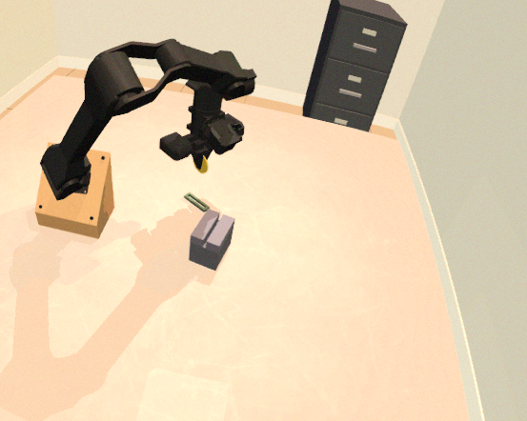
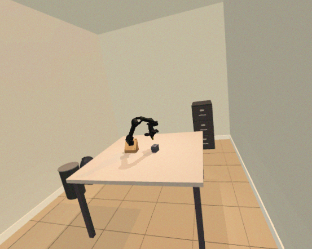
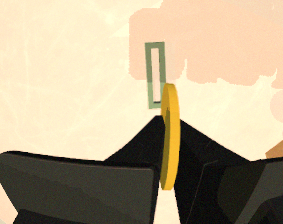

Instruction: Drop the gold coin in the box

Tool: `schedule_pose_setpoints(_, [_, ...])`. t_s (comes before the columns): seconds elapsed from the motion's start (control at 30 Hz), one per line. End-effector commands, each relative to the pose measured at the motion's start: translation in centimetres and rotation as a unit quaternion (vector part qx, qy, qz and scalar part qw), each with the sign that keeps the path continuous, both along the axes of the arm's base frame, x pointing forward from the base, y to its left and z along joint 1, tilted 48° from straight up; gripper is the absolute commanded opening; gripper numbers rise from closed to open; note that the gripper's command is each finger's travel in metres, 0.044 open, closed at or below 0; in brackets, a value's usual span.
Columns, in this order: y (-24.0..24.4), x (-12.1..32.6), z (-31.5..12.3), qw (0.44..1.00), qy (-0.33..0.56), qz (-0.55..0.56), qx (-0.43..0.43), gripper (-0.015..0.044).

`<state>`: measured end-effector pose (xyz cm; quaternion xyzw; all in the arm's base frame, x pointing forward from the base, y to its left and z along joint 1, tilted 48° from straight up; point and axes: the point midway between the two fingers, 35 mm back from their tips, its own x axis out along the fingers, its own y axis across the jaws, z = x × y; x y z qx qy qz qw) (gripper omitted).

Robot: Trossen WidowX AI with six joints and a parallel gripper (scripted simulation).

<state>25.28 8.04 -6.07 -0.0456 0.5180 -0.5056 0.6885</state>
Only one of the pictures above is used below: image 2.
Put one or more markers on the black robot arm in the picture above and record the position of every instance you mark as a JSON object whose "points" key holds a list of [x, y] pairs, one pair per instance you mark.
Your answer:
{"points": [[134, 123]]}

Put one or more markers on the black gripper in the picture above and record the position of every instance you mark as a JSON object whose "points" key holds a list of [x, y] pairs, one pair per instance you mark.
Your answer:
{"points": [[149, 134]]}

